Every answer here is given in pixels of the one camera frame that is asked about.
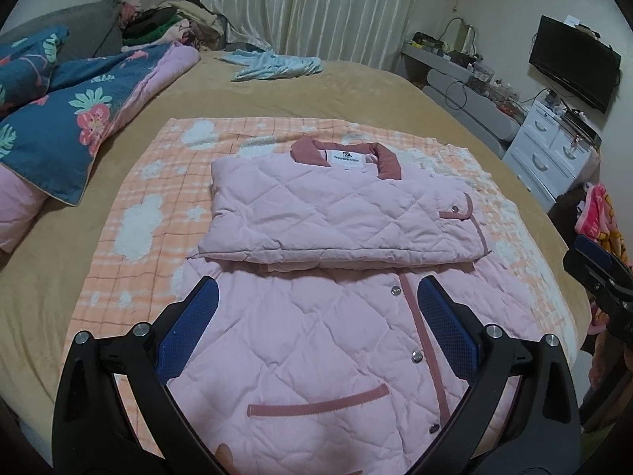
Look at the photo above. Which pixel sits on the black television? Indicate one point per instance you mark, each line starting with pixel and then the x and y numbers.
pixel 573 64

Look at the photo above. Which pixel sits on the pink cartoon towel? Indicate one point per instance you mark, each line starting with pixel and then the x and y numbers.
pixel 603 217

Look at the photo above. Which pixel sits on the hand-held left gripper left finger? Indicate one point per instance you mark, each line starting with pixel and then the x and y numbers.
pixel 190 329

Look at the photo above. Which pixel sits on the light blue garment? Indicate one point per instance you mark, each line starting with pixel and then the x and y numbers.
pixel 277 65

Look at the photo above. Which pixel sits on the cream curtain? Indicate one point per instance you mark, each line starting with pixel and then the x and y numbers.
pixel 321 10

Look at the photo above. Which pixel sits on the dark bag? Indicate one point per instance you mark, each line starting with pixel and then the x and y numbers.
pixel 568 212

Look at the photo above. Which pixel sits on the pile of clothes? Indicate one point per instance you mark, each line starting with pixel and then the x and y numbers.
pixel 188 22

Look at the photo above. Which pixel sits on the blue floral pillow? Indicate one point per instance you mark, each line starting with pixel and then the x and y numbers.
pixel 24 67

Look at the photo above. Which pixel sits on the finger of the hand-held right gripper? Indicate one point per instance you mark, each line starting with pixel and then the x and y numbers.
pixel 581 267
pixel 591 247

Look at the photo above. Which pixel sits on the pink quilted jacket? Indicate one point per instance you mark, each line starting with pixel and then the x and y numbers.
pixel 306 346

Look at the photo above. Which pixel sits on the bed with tan sheet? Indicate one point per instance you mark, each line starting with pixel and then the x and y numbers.
pixel 376 94

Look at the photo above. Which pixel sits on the white drawer cabinet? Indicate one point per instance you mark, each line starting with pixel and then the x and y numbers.
pixel 544 153

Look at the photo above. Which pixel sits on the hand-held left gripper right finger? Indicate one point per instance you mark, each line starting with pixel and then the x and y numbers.
pixel 447 329

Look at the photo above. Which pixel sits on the orange plaid cloud blanket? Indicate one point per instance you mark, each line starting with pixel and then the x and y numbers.
pixel 148 257

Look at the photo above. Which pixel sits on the grey desk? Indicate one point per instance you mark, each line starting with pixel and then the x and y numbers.
pixel 474 109

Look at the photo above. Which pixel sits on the grey pillow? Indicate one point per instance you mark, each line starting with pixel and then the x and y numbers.
pixel 84 24

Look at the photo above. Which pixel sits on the desk clutter of small things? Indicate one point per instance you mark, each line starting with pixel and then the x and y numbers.
pixel 470 59

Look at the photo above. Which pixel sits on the blue floral quilt pink lining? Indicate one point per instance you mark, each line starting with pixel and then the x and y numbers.
pixel 74 118

